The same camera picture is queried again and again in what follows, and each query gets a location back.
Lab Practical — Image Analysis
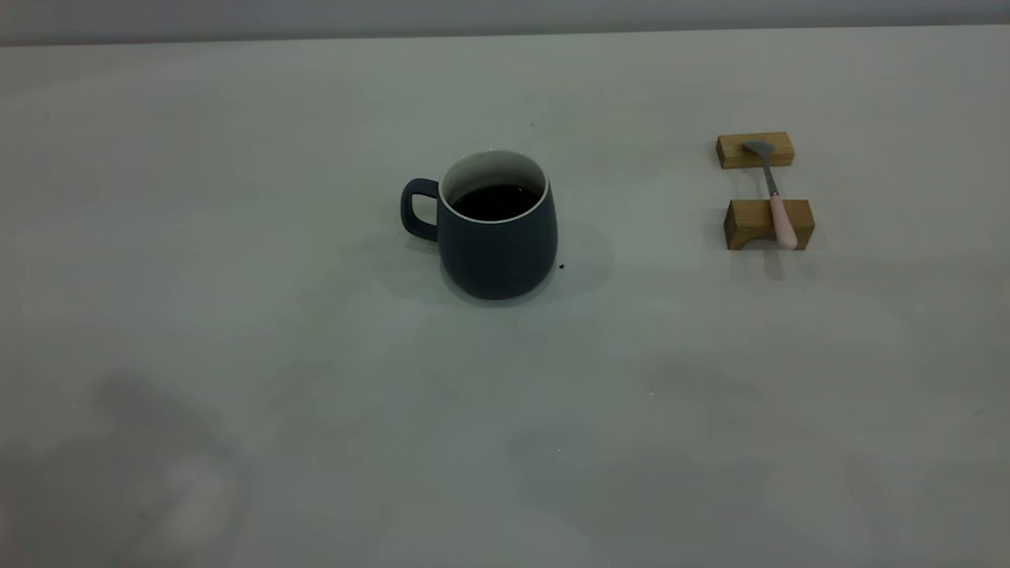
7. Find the dark coffee liquid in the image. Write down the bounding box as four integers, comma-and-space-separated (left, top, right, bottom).
451, 185, 542, 222

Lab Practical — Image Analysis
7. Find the arched wooden block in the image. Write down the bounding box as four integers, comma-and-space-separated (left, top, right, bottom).
724, 199, 815, 251

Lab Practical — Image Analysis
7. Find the flat wooden block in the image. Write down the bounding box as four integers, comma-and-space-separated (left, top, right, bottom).
716, 132, 795, 170

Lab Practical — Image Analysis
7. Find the dark grey ceramic mug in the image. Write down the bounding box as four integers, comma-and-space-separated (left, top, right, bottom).
400, 149, 559, 301

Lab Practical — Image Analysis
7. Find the pink handled metal spoon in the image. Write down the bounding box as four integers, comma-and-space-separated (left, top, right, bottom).
743, 140, 799, 251

